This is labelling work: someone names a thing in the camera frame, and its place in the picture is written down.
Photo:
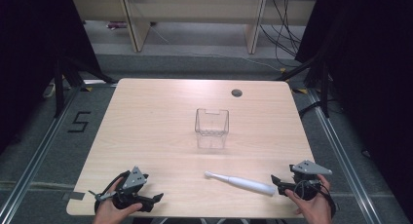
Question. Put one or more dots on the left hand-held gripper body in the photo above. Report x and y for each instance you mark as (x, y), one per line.
(133, 179)

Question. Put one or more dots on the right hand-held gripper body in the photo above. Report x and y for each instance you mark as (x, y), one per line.
(308, 168)

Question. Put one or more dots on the white electric toothbrush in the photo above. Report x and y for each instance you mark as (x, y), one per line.
(246, 183)

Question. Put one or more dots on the clear plastic container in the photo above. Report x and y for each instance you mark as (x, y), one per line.
(211, 130)

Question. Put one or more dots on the person's right hand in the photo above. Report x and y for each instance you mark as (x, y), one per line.
(316, 211)

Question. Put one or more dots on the person's left hand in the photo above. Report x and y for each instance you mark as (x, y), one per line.
(107, 212)

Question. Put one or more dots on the yellow floor tape piece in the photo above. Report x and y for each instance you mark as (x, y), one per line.
(88, 89)
(300, 91)

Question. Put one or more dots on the black metal stand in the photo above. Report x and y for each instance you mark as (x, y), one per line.
(59, 87)
(324, 87)

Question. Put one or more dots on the black curtain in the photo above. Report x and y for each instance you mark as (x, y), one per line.
(32, 55)
(373, 71)

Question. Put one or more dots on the small pink and dark object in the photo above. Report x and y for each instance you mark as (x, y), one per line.
(116, 25)

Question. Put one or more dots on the aluminium floor rail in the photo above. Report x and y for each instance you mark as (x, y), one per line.
(344, 159)
(35, 162)

